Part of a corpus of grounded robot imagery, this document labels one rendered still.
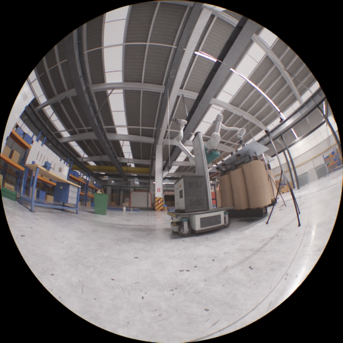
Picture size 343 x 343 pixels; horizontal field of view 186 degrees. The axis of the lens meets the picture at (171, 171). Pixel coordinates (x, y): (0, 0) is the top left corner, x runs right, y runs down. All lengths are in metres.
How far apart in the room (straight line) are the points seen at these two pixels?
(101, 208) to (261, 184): 4.65
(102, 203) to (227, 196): 4.03
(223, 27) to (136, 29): 6.04
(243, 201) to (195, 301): 2.11
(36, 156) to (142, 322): 3.31
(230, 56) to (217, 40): 5.60
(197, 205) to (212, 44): 10.21
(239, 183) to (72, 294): 2.60
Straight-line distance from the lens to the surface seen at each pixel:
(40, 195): 7.02
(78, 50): 6.07
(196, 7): 6.89
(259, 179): 2.15
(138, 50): 10.07
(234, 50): 4.92
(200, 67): 10.27
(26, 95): 2.92
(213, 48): 10.29
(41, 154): 3.41
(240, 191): 2.38
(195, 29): 8.16
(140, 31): 10.07
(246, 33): 5.18
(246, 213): 2.49
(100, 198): 4.24
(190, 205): 1.41
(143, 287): 0.61
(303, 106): 11.02
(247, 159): 2.32
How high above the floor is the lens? 0.41
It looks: 19 degrees up
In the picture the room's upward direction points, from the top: 2 degrees counter-clockwise
